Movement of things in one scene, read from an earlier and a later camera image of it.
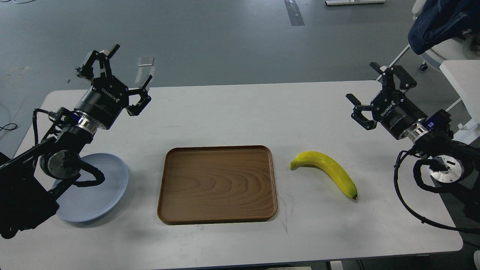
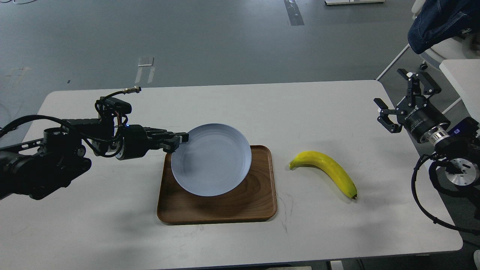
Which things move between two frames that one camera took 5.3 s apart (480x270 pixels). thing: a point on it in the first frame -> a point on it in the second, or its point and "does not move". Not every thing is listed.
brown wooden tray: x=216 y=183 does not move
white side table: x=464 y=75 does not move
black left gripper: x=104 y=101 -> x=134 y=142
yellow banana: x=320 y=160 does not move
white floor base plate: x=329 y=3 does not move
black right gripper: x=390 y=107 -> x=428 y=125
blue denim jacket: x=440 y=21 does not move
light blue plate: x=83 y=203 -> x=216 y=161
